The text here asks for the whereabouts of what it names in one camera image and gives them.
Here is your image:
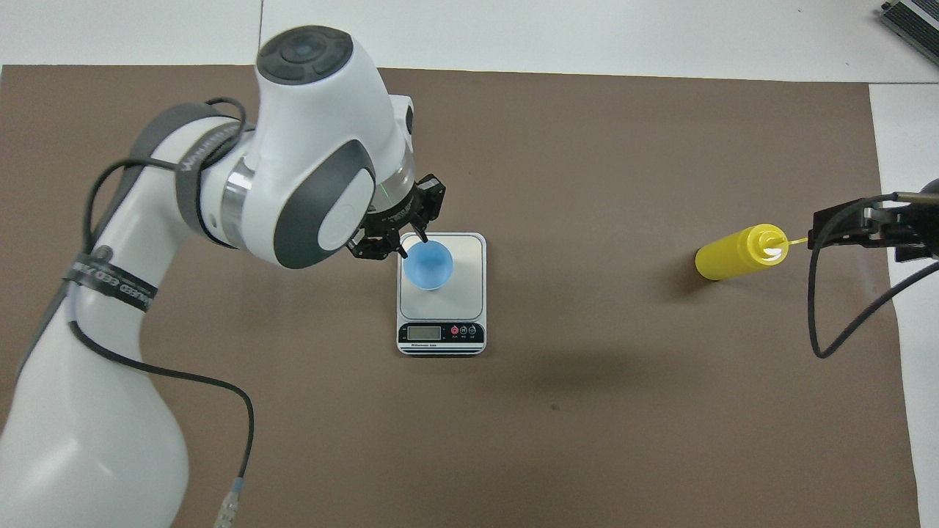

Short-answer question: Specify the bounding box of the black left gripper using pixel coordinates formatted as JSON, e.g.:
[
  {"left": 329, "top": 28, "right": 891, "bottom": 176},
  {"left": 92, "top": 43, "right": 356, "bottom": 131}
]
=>
[{"left": 348, "top": 173, "right": 447, "bottom": 262}]

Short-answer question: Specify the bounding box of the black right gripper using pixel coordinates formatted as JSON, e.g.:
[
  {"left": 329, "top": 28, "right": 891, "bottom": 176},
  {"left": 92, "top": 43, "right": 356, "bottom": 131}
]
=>
[{"left": 810, "top": 197, "right": 939, "bottom": 263}]

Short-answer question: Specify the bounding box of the yellow squeeze bottle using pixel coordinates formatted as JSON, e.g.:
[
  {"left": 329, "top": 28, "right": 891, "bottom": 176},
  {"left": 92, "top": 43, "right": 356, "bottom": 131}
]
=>
[{"left": 695, "top": 224, "right": 810, "bottom": 282}]

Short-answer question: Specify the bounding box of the silver digital kitchen scale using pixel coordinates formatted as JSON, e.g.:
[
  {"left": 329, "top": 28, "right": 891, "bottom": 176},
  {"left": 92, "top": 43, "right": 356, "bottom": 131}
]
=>
[{"left": 397, "top": 232, "right": 487, "bottom": 357}]

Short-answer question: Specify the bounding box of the brown table mat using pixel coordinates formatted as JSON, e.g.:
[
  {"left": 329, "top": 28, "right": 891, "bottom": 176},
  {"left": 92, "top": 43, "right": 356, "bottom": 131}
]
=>
[{"left": 0, "top": 65, "right": 922, "bottom": 528}]

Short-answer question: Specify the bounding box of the grey ribbed metal device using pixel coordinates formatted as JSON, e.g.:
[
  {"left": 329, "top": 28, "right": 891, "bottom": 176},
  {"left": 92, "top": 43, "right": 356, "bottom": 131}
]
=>
[{"left": 880, "top": 0, "right": 939, "bottom": 68}]

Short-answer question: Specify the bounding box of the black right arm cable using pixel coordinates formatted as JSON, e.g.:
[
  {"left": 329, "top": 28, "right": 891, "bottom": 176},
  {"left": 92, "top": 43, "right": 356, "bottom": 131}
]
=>
[{"left": 807, "top": 191, "right": 939, "bottom": 359}]

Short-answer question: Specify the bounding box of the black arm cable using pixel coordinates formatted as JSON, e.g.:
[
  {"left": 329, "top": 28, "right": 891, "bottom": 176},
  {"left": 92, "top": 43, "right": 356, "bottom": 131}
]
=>
[
  {"left": 67, "top": 96, "right": 256, "bottom": 528},
  {"left": 807, "top": 191, "right": 939, "bottom": 359}
]

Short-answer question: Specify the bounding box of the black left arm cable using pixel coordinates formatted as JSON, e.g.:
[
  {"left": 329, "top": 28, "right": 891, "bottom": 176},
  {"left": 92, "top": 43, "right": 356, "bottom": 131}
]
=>
[{"left": 67, "top": 96, "right": 256, "bottom": 528}]

